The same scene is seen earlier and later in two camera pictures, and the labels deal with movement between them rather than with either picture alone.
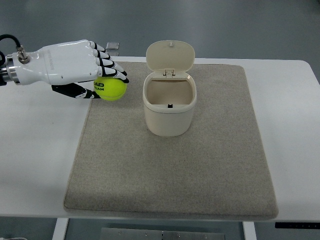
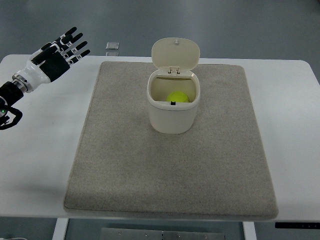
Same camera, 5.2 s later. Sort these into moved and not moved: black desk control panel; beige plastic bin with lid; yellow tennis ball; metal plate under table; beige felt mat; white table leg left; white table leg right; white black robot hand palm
Moved: yellow tennis ball; beige plastic bin with lid; white black robot hand palm
Not moved: beige felt mat; black desk control panel; white table leg right; metal plate under table; white table leg left
